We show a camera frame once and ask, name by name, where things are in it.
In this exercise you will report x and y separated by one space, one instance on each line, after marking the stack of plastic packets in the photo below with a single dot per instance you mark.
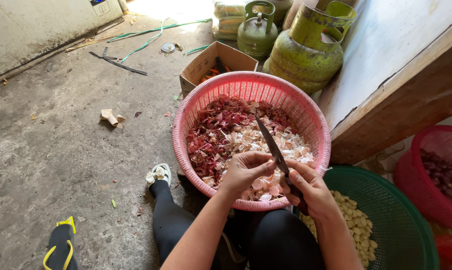
227 18

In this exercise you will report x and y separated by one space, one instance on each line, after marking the large green gas cylinder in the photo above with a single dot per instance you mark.
308 52

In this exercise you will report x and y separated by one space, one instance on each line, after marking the pile of peeled garlic cloves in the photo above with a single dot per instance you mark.
357 228

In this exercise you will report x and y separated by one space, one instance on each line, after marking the white sandal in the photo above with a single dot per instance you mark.
159 173

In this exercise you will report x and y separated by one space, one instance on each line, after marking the person's left hand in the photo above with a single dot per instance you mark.
241 174

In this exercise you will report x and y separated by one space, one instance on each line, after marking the small green gas cylinder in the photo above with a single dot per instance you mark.
256 33

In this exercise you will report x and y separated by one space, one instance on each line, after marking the black yellow flip-flop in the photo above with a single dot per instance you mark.
60 247

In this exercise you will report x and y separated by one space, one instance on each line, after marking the garlic clove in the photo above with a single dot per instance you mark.
257 183

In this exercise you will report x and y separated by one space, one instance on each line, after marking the red plastic basket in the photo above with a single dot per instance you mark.
432 176

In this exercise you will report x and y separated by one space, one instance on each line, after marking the cardboard box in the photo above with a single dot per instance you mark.
207 63

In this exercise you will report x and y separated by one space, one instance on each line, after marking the heap of garlic onion skins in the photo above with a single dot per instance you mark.
233 138

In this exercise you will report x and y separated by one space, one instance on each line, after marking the green plastic basket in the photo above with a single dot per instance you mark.
394 221

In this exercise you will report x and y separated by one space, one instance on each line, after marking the round metal lid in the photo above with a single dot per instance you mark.
168 47

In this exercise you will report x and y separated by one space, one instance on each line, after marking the white chest freezer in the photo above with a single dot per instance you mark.
34 30

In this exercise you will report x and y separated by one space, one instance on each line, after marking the crumpled brown paper scrap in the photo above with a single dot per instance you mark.
112 118

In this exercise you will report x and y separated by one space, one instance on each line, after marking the dark blade kitchen knife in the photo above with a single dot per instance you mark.
276 155

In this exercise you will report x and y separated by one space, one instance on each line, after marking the pink plastic basket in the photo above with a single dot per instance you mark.
248 112

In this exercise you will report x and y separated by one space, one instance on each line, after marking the person's black trouser legs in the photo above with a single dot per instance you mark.
271 240

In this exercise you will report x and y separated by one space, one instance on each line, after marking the person's right hand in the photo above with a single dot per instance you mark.
312 191

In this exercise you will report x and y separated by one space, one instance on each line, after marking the wooden table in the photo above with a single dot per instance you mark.
398 67

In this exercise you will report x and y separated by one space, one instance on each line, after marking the pile of purple shallots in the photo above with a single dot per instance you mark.
447 178

